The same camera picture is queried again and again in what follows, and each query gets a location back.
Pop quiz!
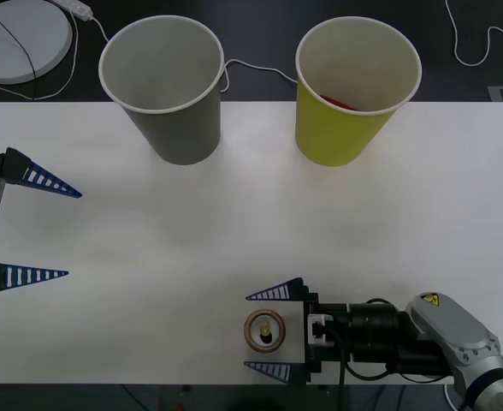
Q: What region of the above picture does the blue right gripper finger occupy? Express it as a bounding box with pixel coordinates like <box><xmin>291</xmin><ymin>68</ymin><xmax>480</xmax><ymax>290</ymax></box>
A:
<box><xmin>245</xmin><ymin>277</ymin><xmax>319</xmax><ymax>303</ymax></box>
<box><xmin>243</xmin><ymin>360</ymin><xmax>322</xmax><ymax>384</ymax></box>

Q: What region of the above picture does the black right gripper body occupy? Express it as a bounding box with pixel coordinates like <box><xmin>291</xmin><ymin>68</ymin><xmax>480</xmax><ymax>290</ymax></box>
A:
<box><xmin>304</xmin><ymin>292</ymin><xmax>352</xmax><ymax>374</ymax></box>

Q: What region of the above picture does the gold-topped drink can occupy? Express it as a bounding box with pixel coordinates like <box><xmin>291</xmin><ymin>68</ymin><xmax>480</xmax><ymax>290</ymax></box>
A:
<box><xmin>243</xmin><ymin>308</ymin><xmax>287</xmax><ymax>354</ymax></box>

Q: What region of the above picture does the round white disc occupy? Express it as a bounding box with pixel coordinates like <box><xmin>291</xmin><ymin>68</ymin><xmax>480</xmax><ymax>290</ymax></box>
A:
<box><xmin>0</xmin><ymin>0</ymin><xmax>74</xmax><ymax>85</ymax></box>

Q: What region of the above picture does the yellow-green plastic waste bin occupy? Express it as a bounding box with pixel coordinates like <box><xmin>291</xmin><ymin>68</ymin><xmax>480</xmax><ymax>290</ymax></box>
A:
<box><xmin>294</xmin><ymin>15</ymin><xmax>423</xmax><ymax>169</ymax></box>

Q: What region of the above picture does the grey plastic waste bin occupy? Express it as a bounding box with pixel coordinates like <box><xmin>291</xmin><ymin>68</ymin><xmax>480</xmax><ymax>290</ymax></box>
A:
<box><xmin>98</xmin><ymin>15</ymin><xmax>226</xmax><ymax>166</ymax></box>

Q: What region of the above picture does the white power strip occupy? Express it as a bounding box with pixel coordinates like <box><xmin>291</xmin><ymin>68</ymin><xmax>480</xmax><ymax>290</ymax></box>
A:
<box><xmin>47</xmin><ymin>0</ymin><xmax>94</xmax><ymax>21</ymax></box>

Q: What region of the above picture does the red drink can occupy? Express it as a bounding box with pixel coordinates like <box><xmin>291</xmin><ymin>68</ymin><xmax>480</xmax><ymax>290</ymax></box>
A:
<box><xmin>319</xmin><ymin>94</ymin><xmax>360</xmax><ymax>113</ymax></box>

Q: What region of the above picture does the thin black cable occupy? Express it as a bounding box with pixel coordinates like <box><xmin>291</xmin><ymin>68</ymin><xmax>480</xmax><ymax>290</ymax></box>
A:
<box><xmin>0</xmin><ymin>7</ymin><xmax>38</xmax><ymax>100</ymax></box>

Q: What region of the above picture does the white looping cable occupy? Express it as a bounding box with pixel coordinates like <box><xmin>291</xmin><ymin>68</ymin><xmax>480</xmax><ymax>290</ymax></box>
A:
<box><xmin>0</xmin><ymin>6</ymin><xmax>80</xmax><ymax>103</ymax></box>

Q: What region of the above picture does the white power strip cable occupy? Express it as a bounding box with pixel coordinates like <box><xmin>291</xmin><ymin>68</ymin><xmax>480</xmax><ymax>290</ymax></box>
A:
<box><xmin>89</xmin><ymin>15</ymin><xmax>299</xmax><ymax>93</ymax></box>

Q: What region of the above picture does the white wavy cable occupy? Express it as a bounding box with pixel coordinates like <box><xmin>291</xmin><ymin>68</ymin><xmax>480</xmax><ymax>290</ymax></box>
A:
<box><xmin>445</xmin><ymin>0</ymin><xmax>503</xmax><ymax>68</ymax></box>

